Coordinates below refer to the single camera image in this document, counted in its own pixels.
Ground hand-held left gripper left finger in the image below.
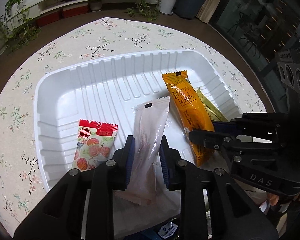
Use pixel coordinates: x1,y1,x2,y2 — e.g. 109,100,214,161
14,135,136,240

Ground dark blue packet white label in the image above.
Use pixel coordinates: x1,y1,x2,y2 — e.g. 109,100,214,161
125,217,183,240

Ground person's right hand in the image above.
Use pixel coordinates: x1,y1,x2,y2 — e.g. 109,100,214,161
267,192,280,207

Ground olive green snack packet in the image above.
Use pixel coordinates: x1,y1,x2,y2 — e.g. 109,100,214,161
196,87,229,123

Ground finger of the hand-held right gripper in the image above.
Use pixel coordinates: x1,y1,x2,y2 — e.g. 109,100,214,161
212,112,289,138
189,129,286,162

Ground beige curtain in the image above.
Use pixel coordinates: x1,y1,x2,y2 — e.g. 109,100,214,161
196,0,232,24

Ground glass door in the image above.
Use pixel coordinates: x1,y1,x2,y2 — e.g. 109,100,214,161
210,0,300,73

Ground long white snack packet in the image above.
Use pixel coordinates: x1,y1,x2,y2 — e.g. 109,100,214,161
115,96,171,207

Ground floral tablecloth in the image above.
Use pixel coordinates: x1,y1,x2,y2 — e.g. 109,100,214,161
0,17,268,228

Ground small white jar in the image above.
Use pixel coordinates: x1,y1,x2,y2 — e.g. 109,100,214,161
90,0,103,12

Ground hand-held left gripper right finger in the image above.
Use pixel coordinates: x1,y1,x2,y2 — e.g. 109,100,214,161
159,135,280,240

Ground orange snack packet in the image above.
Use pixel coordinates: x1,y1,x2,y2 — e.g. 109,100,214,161
161,70,215,167

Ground trailing green plant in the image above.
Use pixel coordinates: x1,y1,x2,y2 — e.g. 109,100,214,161
126,0,163,22

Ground white plastic tray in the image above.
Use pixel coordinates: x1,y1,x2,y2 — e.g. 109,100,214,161
34,49,243,240

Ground red storage box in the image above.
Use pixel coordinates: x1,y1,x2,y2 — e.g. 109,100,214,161
62,5,89,18
36,11,60,28

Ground lychee print candy packet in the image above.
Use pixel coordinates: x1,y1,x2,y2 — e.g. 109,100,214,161
71,119,119,172

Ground vine plant in white pot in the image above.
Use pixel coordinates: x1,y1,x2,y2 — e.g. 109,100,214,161
0,0,42,57

